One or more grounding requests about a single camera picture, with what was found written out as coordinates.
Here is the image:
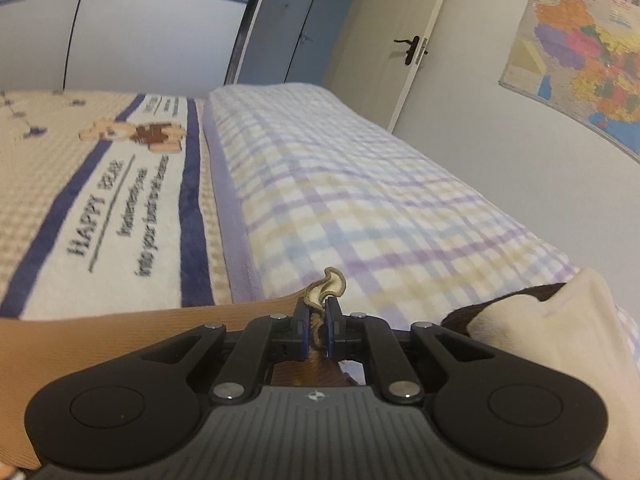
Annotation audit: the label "wall map poster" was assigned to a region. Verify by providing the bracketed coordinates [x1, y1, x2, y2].
[499, 0, 639, 159]

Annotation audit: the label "sliding wardrobe doors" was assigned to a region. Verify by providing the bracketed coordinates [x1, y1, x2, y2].
[1, 0, 259, 96]

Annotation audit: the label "white room door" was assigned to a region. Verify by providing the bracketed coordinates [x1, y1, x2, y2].
[323, 0, 444, 131]

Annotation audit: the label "brown knit sweater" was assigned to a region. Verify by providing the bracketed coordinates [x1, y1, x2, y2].
[1, 268, 352, 479]

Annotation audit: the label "purple plaid quilt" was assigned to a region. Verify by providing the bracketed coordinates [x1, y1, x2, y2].
[202, 81, 640, 356]

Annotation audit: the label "beige bear pattern blanket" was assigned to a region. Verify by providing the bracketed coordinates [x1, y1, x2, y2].
[1, 91, 231, 321]

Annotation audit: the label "cream and brown garment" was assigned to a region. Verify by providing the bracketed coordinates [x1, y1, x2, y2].
[442, 269, 639, 479]

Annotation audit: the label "black door handle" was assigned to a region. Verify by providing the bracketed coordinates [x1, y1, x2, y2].
[394, 36, 427, 66]

